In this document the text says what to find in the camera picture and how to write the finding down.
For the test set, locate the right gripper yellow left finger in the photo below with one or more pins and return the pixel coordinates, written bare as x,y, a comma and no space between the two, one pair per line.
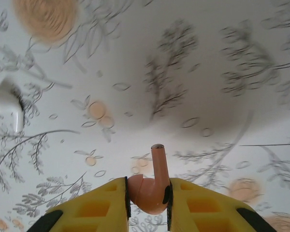
94,212

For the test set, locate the white earbud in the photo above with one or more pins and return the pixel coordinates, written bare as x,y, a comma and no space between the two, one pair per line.
6,99

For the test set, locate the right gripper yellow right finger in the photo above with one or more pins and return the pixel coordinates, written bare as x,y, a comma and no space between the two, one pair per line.
203,212

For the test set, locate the orange earbud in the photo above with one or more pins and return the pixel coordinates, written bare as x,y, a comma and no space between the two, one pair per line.
151,195

